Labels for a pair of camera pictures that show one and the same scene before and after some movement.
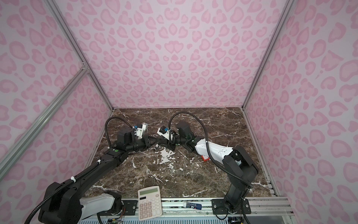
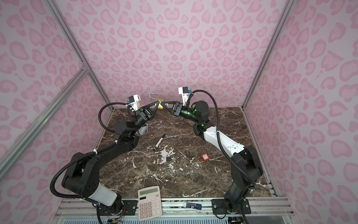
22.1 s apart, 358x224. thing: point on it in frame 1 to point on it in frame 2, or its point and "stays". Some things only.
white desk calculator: [149, 203] stays
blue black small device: [193, 206] stays
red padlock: [205, 159] stays
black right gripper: [165, 141] to [178, 106]
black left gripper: [147, 143] to [144, 114]
